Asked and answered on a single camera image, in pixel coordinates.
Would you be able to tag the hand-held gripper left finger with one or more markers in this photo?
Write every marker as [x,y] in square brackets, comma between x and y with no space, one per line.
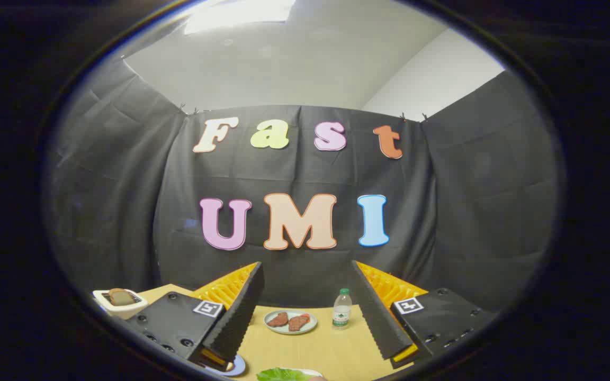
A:
[239,317]

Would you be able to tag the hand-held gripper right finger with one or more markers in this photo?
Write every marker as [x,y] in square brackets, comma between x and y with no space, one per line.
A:
[376,317]

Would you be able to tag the green lettuce leaf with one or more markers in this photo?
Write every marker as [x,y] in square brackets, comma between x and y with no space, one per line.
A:
[284,375]

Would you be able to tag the clear plastic water bottle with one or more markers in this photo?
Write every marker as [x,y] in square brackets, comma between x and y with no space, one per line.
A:
[341,315]

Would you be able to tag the brown meat patty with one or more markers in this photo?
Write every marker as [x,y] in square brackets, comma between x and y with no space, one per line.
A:
[277,319]
[298,322]

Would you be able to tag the blue round plate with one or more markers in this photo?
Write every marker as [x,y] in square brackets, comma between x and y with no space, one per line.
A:
[236,366]

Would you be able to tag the pale green oval plate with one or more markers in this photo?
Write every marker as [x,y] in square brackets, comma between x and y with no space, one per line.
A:
[290,332]

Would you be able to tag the white square plate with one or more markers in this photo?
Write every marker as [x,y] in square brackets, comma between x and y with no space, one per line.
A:
[305,371]

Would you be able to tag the white toaster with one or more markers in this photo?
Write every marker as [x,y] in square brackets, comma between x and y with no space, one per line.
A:
[125,310]

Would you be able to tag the browned toast slice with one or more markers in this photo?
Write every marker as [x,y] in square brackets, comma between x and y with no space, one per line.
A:
[119,298]

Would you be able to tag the black backdrop cloth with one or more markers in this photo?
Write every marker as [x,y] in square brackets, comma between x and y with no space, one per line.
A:
[125,211]

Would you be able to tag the ceiling light panel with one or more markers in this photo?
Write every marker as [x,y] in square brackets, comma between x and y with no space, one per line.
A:
[241,13]

